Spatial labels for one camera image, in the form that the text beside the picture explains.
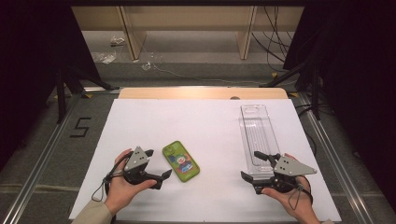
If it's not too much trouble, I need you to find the bundle of black cables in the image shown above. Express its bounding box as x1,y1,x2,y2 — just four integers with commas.
251,6,295,73

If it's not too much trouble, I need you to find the short metal floor rail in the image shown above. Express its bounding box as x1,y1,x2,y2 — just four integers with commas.
82,87,121,94

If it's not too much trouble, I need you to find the black curtain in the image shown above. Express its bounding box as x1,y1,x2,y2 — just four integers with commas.
282,0,396,213
0,0,101,164

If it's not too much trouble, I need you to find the wooden table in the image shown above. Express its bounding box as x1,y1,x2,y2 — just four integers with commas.
118,87,289,101

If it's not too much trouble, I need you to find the person's left hand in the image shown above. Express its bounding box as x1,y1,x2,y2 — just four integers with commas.
105,148,158,216

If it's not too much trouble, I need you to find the light wooden desk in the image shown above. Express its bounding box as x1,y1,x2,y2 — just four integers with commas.
71,6,304,61

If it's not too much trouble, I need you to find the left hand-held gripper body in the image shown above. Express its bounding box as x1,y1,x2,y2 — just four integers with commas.
122,146,155,186

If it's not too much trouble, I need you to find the white floor cable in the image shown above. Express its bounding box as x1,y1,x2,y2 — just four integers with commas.
141,59,272,86

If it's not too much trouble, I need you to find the clear plastic tray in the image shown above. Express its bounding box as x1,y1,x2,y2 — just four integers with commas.
238,104,283,181

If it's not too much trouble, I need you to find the person's right hand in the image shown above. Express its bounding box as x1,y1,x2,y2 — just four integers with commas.
261,175,321,224

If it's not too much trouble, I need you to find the white board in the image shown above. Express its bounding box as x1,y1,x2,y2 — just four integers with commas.
68,98,343,222

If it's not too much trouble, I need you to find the black metal stand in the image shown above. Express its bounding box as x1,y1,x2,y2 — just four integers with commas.
265,59,322,121
55,64,120,125

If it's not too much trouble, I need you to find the thin black cord loop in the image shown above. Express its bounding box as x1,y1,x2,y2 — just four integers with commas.
288,176,314,211
91,152,133,203

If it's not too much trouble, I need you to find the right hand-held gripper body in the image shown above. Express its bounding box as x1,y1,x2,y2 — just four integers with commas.
253,154,318,194

